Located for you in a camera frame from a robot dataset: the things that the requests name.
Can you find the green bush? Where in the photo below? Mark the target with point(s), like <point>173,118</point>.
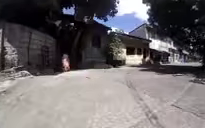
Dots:
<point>114,48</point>

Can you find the dark wooden house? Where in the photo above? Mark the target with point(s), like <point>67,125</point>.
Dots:
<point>90,45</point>

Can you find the grey concrete road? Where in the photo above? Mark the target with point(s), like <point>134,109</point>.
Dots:
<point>100,96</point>

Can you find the cream single-storey building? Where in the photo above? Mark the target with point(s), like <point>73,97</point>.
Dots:
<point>134,50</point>

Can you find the person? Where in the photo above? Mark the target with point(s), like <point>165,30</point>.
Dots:
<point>66,62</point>

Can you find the white multi-storey building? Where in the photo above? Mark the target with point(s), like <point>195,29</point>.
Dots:
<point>161,45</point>

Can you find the dark overhanging tree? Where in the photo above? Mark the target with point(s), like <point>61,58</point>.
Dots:
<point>40,10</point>

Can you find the large dark tree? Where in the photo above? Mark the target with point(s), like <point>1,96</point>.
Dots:
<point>186,26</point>

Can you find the grey block wall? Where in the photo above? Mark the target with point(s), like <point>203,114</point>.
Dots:
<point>26,46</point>

